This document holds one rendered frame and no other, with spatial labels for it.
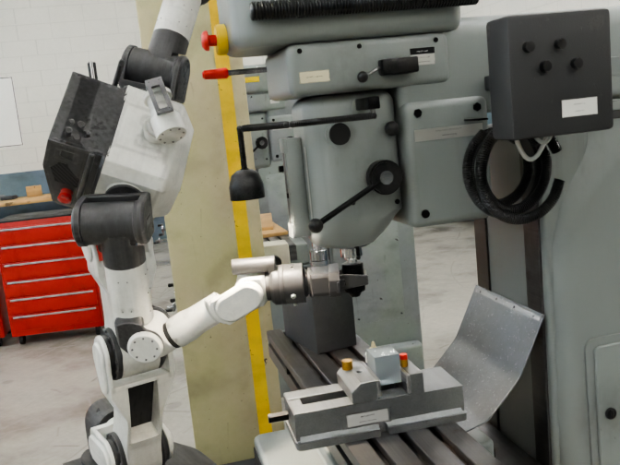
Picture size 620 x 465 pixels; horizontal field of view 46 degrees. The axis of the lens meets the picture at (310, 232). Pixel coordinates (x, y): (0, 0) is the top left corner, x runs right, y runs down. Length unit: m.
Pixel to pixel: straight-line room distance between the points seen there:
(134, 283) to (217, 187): 1.70
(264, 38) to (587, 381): 0.98
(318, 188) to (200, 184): 1.80
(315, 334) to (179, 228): 1.44
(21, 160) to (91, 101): 8.91
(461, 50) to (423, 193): 0.30
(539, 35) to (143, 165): 0.85
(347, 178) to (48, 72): 9.25
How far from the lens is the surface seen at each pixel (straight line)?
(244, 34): 1.44
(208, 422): 3.52
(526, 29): 1.34
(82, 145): 1.64
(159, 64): 1.83
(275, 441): 1.78
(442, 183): 1.54
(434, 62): 1.53
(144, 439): 2.19
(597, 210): 1.64
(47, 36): 10.64
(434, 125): 1.53
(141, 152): 1.66
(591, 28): 1.40
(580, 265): 1.64
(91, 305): 6.15
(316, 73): 1.45
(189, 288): 3.32
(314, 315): 1.94
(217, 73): 1.63
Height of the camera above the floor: 1.60
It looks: 9 degrees down
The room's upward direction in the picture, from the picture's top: 6 degrees counter-clockwise
